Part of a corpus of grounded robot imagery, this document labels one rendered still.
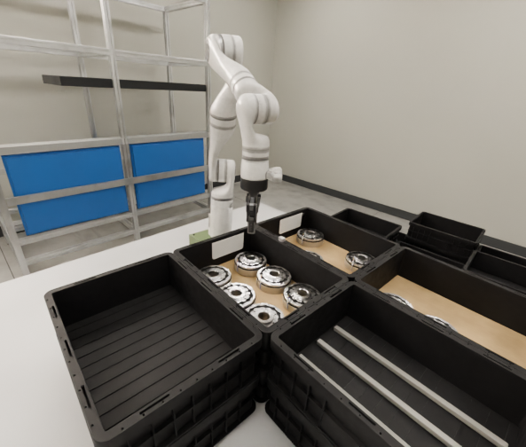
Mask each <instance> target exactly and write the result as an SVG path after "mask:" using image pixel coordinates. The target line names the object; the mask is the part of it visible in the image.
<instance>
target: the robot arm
mask: <svg viewBox="0 0 526 447"><path fill-rule="evenodd" d="M205 53H206V59H207V62H208V64H209V65H210V67H211V68H212V69H213V70H214V71H215V72H216V73H217V74H218V75H219V76H220V77H221V78H222V79H223V80H224V81H225V84H224V86H223V88H222V90H221V91H220V93H219V94H218V96H217V97H216V99H215V101H214V102H213V104H212V106H211V108H210V148H209V159H208V178H209V180H210V181H213V182H224V183H226V184H225V185H224V186H222V187H219V188H216V189H214V190H213V191H212V192H211V209H210V214H209V215H208V234H209V235H210V237H211V238H212V237H215V236H218V235H221V234H224V233H226V232H229V231H232V207H233V190H234V180H235V173H236V164H235V161H234V160H226V159H217V157H218V154H219V153H220V151H221V149H222V148H223V146H224V145H225V144H226V143H227V141H228V140H229V139H230V138H231V136H232V135H233V133H234V131H235V129H236V119H237V117H238V121H239V127H240V132H241V137H242V161H241V167H240V188H241V189H242V190H244V191H247V192H249V193H247V196H246V203H247V207H246V212H247V219H246V221H247V233H250V234H255V225H256V221H257V213H258V211H259V206H260V199H261V194H260V193H259V192H264V191H266V190H267V188H268V179H269V180H271V181H272V182H274V183H281V182H282V168H281V167H275V168H272V169H269V150H270V149H269V148H270V140H269V138H268V137H267V136H265V135H263V134H258V133H255V131H254V128H253V124H272V123H274V122H275V121H276V120H277V119H278V117H279V103H278V101H277V99H276V98H275V96H274V95H273V94H272V93H271V92H270V91H268V90H267V89H265V88H264V87H263V86H262V85H261V84H259V83H257V81H256V79H255V78H254V77H253V76H252V74H251V73H250V72H249V71H248V70H247V69H246V68H245V67H243V66H242V63H243V54H244V47H243V42H242V39H241V37H240V36H238V35H225V34H211V35H209V36H208V37H207V40H206V44H205Z"/></svg>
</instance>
